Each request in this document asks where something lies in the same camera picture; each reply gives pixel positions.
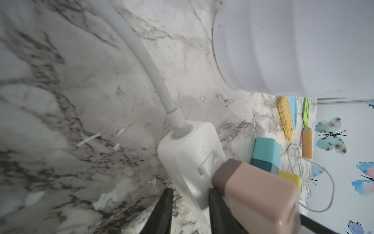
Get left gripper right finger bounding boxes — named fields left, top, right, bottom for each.
left=208, top=188, right=247, bottom=234

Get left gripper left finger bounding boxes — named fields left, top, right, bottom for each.
left=140, top=188, right=173, bottom=234

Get pink plug adapter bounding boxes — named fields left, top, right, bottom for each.
left=212, top=159, right=301, bottom=234

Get white power strip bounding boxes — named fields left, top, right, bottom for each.
left=157, top=119, right=228, bottom=234

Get yellow plug adapter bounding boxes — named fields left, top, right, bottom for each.
left=278, top=170, right=302, bottom=193

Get white potted flower plant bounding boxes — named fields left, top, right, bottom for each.
left=212, top=1, right=374, bottom=99

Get white power strip cord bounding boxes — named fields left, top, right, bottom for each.
left=84, top=0, right=193, bottom=139

